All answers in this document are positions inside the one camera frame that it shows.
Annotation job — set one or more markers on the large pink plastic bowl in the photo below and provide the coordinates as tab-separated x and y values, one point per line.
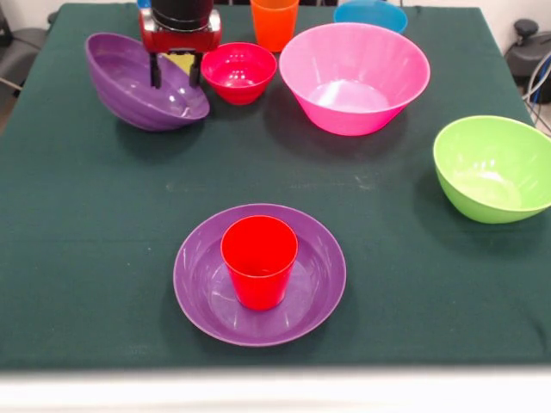
344	107

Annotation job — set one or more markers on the light blue plastic bowl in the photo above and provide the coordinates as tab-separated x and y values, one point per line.
370	15

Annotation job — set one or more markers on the purple plastic bowl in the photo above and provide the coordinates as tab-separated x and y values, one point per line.
129	94
301	301

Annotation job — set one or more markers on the yellow plastic cup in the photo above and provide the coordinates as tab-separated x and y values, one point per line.
181	62

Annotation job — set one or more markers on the grey pedestal foot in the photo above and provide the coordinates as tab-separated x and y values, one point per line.
527	47
21	51

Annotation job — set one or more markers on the green plastic bowl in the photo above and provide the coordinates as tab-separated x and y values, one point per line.
490	176

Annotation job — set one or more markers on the orange plastic cup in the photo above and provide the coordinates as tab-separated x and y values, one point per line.
275	30

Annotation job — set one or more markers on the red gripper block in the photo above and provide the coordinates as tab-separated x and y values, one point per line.
181	41

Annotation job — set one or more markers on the small crimson plastic bowl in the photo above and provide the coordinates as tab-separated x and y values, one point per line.
239	77

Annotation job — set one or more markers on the red plastic cup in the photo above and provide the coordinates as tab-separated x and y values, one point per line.
258	275

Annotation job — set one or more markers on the dark blue plastic bowl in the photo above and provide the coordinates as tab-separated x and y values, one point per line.
143	3

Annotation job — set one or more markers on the dark green tablecloth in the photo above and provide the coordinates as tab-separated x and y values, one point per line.
107	258

